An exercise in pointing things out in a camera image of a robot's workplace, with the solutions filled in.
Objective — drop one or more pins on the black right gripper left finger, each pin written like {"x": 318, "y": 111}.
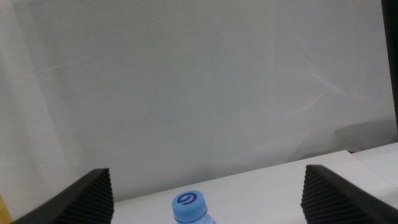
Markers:
{"x": 90, "y": 199}

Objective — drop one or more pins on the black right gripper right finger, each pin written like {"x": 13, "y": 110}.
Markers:
{"x": 335, "y": 199}

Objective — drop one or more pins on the clear water bottle blue cap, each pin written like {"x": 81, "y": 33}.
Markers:
{"x": 189, "y": 205}

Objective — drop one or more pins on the white backdrop curtain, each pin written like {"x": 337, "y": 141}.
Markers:
{"x": 186, "y": 77}

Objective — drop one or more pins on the black vertical post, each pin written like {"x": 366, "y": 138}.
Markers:
{"x": 391, "y": 46}

